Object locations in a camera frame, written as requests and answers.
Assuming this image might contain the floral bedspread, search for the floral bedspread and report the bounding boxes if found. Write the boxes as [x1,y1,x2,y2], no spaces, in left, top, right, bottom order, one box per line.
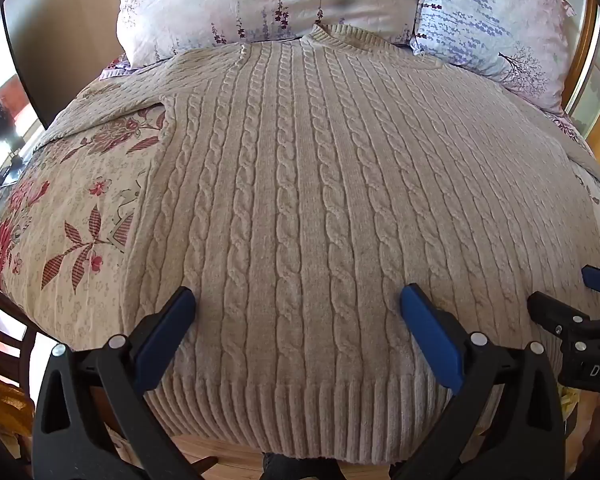
[0,57,600,356]

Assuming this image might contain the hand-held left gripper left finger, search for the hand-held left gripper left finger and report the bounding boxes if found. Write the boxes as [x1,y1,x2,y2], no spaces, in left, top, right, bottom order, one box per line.
[30,286,203,480]

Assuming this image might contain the person's dark trousers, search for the person's dark trousers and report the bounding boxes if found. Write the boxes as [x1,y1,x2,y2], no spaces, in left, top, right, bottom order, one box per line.
[261,451,406,480]

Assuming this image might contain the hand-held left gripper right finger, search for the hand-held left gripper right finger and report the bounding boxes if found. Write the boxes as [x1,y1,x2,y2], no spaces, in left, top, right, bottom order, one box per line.
[390,282,566,480]

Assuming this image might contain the yellow cloth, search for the yellow cloth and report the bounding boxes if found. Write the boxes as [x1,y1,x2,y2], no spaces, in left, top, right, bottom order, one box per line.
[0,370,36,446]

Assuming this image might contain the dark brown board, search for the dark brown board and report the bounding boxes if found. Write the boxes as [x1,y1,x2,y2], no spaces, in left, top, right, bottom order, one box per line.
[1,0,126,131]

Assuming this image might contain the beige cable knit sweater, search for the beige cable knit sweater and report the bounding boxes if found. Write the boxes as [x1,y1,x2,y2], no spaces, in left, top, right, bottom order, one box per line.
[32,23,600,462]

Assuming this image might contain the dark wooden chair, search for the dark wooden chair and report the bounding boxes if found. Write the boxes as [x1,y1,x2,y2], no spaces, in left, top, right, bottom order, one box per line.
[0,265,51,361]

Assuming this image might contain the blue tree print pillow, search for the blue tree print pillow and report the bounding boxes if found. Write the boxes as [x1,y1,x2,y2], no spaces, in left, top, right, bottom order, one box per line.
[410,0,576,116]

